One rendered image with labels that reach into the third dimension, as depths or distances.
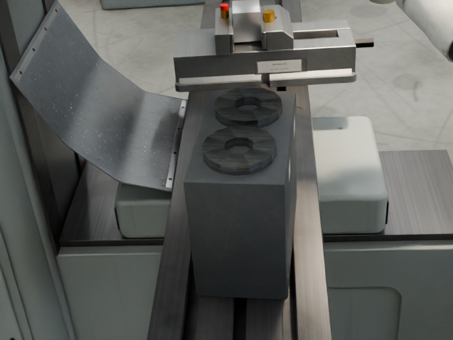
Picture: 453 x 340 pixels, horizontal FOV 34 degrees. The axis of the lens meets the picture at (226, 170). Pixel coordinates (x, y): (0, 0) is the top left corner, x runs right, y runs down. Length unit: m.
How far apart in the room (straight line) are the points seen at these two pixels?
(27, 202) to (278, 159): 0.58
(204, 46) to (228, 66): 0.06
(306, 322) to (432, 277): 0.55
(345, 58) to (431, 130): 1.72
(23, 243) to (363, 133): 0.68
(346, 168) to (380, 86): 2.05
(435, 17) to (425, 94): 2.29
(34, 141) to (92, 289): 0.34
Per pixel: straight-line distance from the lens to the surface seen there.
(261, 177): 0.86
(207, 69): 1.42
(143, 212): 1.35
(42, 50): 1.35
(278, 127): 0.95
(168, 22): 4.14
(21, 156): 1.29
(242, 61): 1.41
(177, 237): 1.08
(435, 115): 3.22
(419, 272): 1.44
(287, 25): 1.43
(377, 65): 3.59
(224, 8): 1.44
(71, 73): 1.40
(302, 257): 1.03
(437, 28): 1.09
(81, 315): 1.54
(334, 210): 1.33
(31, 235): 1.37
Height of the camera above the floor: 1.65
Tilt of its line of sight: 35 degrees down
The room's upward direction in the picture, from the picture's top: 4 degrees counter-clockwise
